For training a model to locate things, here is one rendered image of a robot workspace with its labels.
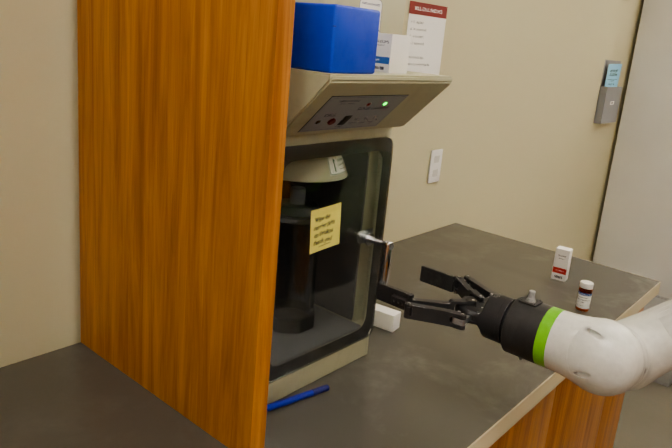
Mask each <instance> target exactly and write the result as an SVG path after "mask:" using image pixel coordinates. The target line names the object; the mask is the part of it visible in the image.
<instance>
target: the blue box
mask: <svg viewBox="0 0 672 448"><path fill-rule="evenodd" d="M379 22H380V11H378V10H373V9H366V8H359V7H352V6H346V5H339V4H324V3H305V2H295V14H294V28H293V42H292V57H291V68H296V69H303V70H310V71H317V72H325V73H340V74H374V72H375V62H376V52H377V42H378V32H379Z"/></svg>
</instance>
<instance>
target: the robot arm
mask: <svg viewBox="0 0 672 448"><path fill-rule="evenodd" d="M420 281H422V282H425V283H428V284H430V285H433V286H436V287H438V288H441V289H444V290H447V291H449V292H454V294H459V296H460V297H461V299H454V298H452V299H450V300H449V301H444V300H432V299H420V298H414V294H412V293H408V292H406V291H403V290H401V289H398V288H395V287H393V286H390V285H388V284H385V283H382V282H379V283H378V286H377V295H376V299H378V300H380V301H383V302H385V303H388V304H390V305H393V306H395V307H397V308H400V309H402V310H404V316H403V317H404V318H407V319H412V320H417V321H423V322H428V323H434V324H439V325H444V326H450V327H453V328H455V329H458V330H465V324H466V323H470V324H474V325H477V326H478V328H479V330H480V333H481V335H482V336H483V337H485V338H487V339H490V340H492V341H495V342H497V343H500V344H501V346H502V349H503V350H504V351H505V352H508V353H510V354H513V355H515V356H518V358H519V360H523V359H525V360H527V361H530V362H532V363H535V364H537V365H540V366H542V367H545V368H547V369H549V370H552V371H554V372H556V373H558V374H560V375H562V376H563V377H565V378H567V379H569V380H570V381H572V382H573V383H575V384H576V385H577V386H579V387H580V388H582V389H583V390H585V391H587V392H589V393H592V394H595V395H599V396H615V395H618V394H622V393H624V392H626V391H634V390H638V389H641V388H643V387H645V386H646V385H648V384H650V383H651V382H653V381H654V380H656V379H658V378H659V377H661V376H663V375H664V374H666V373H668V372H669V371H671V370H672V299H669V300H667V301H665V302H663V303H661V304H658V305H656V306H654V307H651V308H649V309H646V310H644V311H642V312H639V313H637V314H634V315H631V316H629V317H626V318H623V319H621V320H618V321H614V320H611V319H606V318H597V317H590V316H584V315H579V314H576V313H572V312H569V311H566V310H563V309H560V308H557V307H554V306H551V305H548V304H545V303H543V301H542V300H539V299H536V298H535V293H536V291H535V290H529V295H527V296H521V297H519V298H517V299H514V298H511V297H508V296H506V295H503V294H500V293H497V292H494V291H492V290H491V289H489V288H488V287H486V286H485V285H483V284H481V283H480V282H478V281H477V280H475V279H474V278H472V277H471V276H469V275H465V276H464V278H462V277H460V276H458V277H456V276H454V275H451V274H448V273H445V272H443V271H440V270H437V269H434V268H431V267H428V266H425V265H423V266H421V274H420ZM454 287H455V289H454ZM454 308H455V310H454Z"/></svg>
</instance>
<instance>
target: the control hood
mask: <svg viewBox="0 0 672 448"><path fill-rule="evenodd" d="M452 80H453V78H451V76H444V75H436V74H428V73H420V72H412V71H407V74H395V73H382V72H374V74H340V73H325V72H317V71H310V70H303V69H296V68H291V71H290V86H289V100H288V114H287V129H286V136H293V135H305V134H317V133H329V132H341V131H353V130H365V129H377V128H389V127H401V126H404V125H405V124H406V123H408V122H409V121H410V120H411V119H412V118H413V117H414V116H415V115H416V114H418V113H419V112H420V111H421V110H422V109H423V108H424V107H425V106H427V105H428V104H429V103H430V102H431V101H432V100H433V99H434V98H435V97H437V96H438V95H439V94H440V93H441V92H442V91H443V90H444V89H446V88H447V87H448V86H449V85H450V84H451V82H452ZM362 95H409V96H408V97H407V98H405V99H404V100H403V101H402V102H401V103H400V104H399V105H398V106H397V107H396V108H395V109H394V110H393V111H391V112H390V113H389V114H388V115H387V116H386V117H385V118H384V119H383V120H382V121H381V122H380V123H379V124H378V125H376V126H372V127H359V128H346V129H334V130H321V131H309V132H298V131H299V130H300V129H301V128H302V127H303V126H304V125H305V124H306V123H307V122H308V121H309V120H310V119H311V118H312V117H313V116H314V115H315V114H316V113H317V111H318V110H319V109H320V108H321V107H322V106H323V105H324V104H325V103H326V102H327V101H328V100H329V99H330V98H331V97H332V96H362Z"/></svg>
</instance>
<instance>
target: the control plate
mask: <svg viewBox="0 0 672 448"><path fill-rule="evenodd" d="M408 96H409V95H362V96H332V97H331V98H330V99H329V100H328V101H327V102H326V103H325V104H324V105H323V106H322V107H321V108H320V109H319V110H318V111H317V113H316V114H315V115H314V116H313V117H312V118H311V119H310V120H309V121H308V122H307V123H306V124H305V125H304V126H303V127H302V128H301V129H300V130H299V131H298V132H309V131H321V130H334V129H346V128H359V127H372V126H376V125H378V124H379V123H380V122H381V121H382V120H383V119H384V118H385V117H386V116H387V115H388V114H389V113H390V112H391V111H393V110H394V109H395V108H396V107H397V106H398V105H399V104H400V103H401V102H402V101H403V100H404V99H405V98H407V97H408ZM369 102H372V104H371V105H369V106H366V104H367V103H369ZM384 102H388V103H387V104H386V105H384V106H382V104H383V103H384ZM349 115H353V116H352V117H351V118H350V119H349V120H348V121H347V122H346V123H345V124H344V125H337V124H338V123H339V122H340V121H341V120H342V119H343V118H344V117H345V116H349ZM367 116H368V117H369V118H368V121H366V120H364V118H365V117H367ZM375 116H377V120H376V121H375V119H374V120H373V118H374V117H375ZM357 117H359V121H358V122H357V121H355V120H354V119H355V118H357ZM333 118H335V119H336V122H335V123H333V124H332V125H328V124H327V122H328V121H329V120H330V119H333ZM318 120H321V122H320V123H318V124H315V122H316V121H318Z"/></svg>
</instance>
